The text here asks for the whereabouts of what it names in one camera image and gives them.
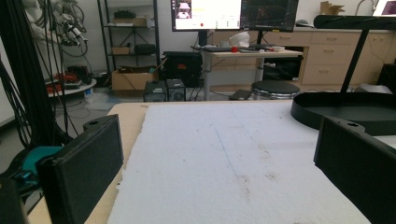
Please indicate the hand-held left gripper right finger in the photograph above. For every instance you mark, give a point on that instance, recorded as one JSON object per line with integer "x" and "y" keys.
{"x": 358, "y": 168}

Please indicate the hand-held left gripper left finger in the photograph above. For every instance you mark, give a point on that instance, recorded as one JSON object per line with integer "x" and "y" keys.
{"x": 84, "y": 168}

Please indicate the black stand with oval tray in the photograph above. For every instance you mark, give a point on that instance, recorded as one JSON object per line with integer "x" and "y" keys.
{"x": 342, "y": 109}

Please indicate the clear plastic bag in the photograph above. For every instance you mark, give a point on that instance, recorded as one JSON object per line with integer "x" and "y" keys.
{"x": 99, "y": 101}

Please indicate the round white table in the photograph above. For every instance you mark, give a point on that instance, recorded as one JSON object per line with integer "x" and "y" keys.
{"x": 74, "y": 88}

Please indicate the brown cardboard box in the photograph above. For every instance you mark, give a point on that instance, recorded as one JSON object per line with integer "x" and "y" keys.
{"x": 130, "y": 81}

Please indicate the black computer tower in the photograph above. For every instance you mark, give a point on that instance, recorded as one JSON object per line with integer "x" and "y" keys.
{"x": 176, "y": 90}
{"x": 154, "y": 91}

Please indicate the light wooden cabinets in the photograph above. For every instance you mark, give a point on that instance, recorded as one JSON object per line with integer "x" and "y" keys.
{"x": 327, "y": 62}

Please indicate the black round stool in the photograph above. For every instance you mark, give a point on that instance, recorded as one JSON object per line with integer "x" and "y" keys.
{"x": 275, "y": 87}

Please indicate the white foam mat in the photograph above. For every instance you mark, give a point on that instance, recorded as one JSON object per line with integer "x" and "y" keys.
{"x": 218, "y": 155}

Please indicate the flat black floor object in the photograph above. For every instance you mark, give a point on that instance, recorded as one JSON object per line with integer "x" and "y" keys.
{"x": 240, "y": 95}

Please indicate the black case with red label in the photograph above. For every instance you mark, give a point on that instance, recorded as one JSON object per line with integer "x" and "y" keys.
{"x": 182, "y": 67}

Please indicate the black metal shelf rack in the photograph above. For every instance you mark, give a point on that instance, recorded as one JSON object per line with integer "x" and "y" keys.
{"x": 155, "y": 37}

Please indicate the light wooden desk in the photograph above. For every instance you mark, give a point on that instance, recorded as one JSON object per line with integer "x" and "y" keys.
{"x": 258, "y": 54}

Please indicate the small cardboard box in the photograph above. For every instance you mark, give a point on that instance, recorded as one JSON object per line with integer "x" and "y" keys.
{"x": 330, "y": 8}

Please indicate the white bag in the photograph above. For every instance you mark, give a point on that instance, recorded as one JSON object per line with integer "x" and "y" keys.
{"x": 239, "y": 39}

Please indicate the dark computer monitor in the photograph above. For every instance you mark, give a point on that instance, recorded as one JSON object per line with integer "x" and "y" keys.
{"x": 269, "y": 14}

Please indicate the black keyboard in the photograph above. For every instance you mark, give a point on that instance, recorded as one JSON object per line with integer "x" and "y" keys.
{"x": 216, "y": 48}

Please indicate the bright computer monitor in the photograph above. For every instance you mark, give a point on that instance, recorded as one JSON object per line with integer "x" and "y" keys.
{"x": 211, "y": 14}

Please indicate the black metal frame post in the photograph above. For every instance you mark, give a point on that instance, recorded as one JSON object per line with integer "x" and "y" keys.
{"x": 28, "y": 77}

